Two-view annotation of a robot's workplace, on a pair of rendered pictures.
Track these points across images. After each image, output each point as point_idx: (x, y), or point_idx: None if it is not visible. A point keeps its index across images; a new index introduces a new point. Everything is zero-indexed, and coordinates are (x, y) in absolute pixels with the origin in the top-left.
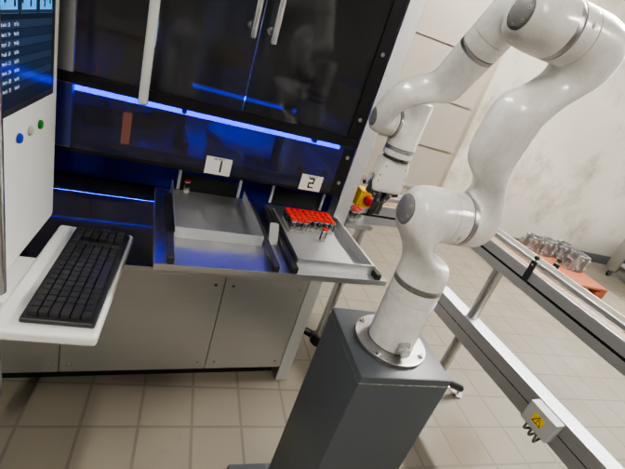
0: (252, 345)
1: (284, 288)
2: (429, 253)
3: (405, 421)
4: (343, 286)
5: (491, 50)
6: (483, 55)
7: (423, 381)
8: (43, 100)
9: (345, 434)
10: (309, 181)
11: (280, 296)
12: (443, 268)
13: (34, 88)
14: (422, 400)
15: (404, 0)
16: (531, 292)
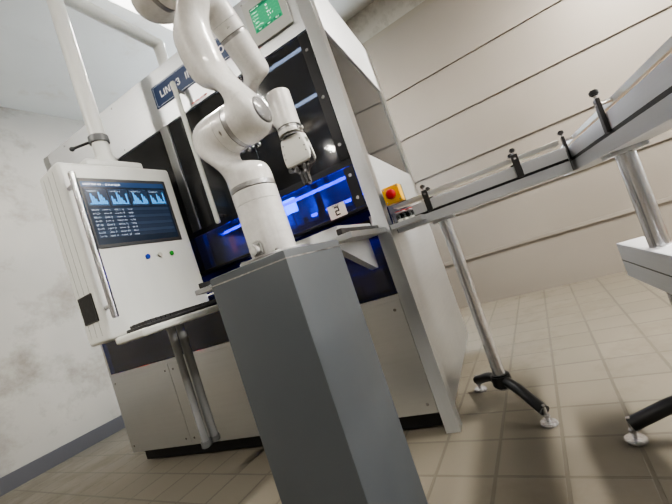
0: (390, 387)
1: (379, 312)
2: (208, 158)
3: (280, 319)
4: (475, 299)
5: (218, 30)
6: (220, 36)
7: (256, 262)
8: (172, 242)
9: (240, 351)
10: (335, 210)
11: (381, 322)
12: (238, 162)
13: (158, 235)
14: (274, 286)
15: (312, 60)
16: (621, 135)
